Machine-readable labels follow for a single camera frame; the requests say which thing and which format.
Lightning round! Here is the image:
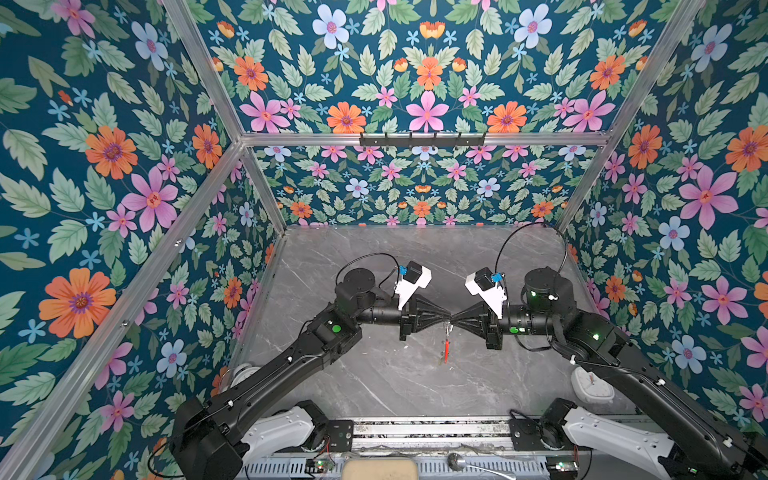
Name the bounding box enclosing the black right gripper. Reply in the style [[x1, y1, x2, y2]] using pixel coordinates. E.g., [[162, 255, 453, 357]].
[[449, 299, 559, 351]]

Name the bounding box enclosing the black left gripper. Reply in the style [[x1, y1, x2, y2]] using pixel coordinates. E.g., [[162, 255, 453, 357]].
[[354, 291, 454, 341]]

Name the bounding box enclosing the metal keyring with red grip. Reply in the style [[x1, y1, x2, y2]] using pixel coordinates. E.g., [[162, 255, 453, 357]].
[[442, 321, 453, 364]]

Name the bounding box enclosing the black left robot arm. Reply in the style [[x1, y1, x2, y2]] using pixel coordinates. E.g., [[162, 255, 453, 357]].
[[167, 262, 450, 479]]

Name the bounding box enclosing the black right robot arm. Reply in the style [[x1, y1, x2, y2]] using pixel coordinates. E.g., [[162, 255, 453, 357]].
[[451, 267, 767, 479]]

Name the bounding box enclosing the white round object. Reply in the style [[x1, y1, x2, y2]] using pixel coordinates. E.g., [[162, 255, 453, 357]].
[[571, 367, 615, 404]]

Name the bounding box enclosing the round metal knob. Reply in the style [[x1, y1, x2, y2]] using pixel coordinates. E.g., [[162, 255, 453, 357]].
[[447, 452, 467, 472]]

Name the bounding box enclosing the beige pad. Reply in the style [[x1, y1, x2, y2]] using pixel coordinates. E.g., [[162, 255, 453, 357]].
[[340, 459, 419, 480]]

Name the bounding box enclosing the black hook rack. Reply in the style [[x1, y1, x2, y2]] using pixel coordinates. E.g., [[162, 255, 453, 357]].
[[358, 132, 486, 149]]

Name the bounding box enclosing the white analog clock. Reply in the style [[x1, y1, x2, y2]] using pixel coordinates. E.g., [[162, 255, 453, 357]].
[[230, 363, 261, 388]]

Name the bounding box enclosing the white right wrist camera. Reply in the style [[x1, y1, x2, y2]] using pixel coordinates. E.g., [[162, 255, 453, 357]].
[[465, 267, 508, 320]]

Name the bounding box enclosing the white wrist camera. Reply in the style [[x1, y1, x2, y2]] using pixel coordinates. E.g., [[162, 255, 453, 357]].
[[465, 267, 508, 320], [394, 261, 432, 311]]

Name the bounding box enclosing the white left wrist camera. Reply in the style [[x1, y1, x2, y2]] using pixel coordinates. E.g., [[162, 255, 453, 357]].
[[394, 261, 432, 311]]

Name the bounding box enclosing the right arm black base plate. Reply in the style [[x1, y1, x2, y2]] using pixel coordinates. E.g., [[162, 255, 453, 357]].
[[508, 410, 572, 451]]

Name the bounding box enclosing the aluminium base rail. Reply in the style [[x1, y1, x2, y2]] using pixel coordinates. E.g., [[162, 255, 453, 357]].
[[239, 415, 577, 457]]

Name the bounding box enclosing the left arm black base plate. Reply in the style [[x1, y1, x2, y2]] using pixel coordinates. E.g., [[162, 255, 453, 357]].
[[302, 419, 355, 453]]

